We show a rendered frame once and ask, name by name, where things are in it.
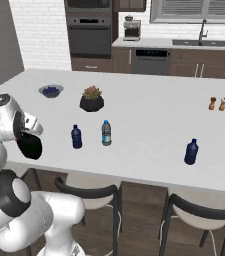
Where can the window with grey blinds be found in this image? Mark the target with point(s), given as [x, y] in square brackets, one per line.
[195, 10]

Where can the black dishwasher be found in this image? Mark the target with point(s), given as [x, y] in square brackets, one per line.
[150, 62]

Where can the dark sink basin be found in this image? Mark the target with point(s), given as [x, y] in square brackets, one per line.
[202, 43]

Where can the metal tap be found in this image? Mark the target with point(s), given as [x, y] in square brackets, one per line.
[202, 30]

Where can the brown upper cupboard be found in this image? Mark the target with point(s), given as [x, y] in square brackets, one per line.
[130, 4]

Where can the brown shaker dark cap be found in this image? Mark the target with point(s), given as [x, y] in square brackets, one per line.
[212, 104]

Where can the brown lower cupboard run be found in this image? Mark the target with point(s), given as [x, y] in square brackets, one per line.
[202, 65]

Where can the black microwave oven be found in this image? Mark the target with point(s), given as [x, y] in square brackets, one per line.
[88, 4]

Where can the succulent plant in black pot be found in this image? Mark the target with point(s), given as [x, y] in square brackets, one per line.
[91, 100]

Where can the blue bowl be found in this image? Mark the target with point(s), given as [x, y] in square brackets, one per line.
[51, 91]

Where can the white stool with black back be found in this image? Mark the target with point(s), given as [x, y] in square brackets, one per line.
[200, 213]
[94, 196]

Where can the black built-in oven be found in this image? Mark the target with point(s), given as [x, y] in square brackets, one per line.
[89, 35]

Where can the silver coffee machine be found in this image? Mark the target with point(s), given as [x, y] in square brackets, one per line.
[131, 29]

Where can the dark blue glass bottle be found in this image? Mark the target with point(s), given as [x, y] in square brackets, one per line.
[76, 138]
[191, 153]

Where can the clear plastic bottle blue label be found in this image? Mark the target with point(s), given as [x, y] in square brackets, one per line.
[106, 135]

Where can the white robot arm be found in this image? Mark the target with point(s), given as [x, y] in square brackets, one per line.
[54, 213]

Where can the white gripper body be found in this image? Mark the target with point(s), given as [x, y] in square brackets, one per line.
[33, 125]

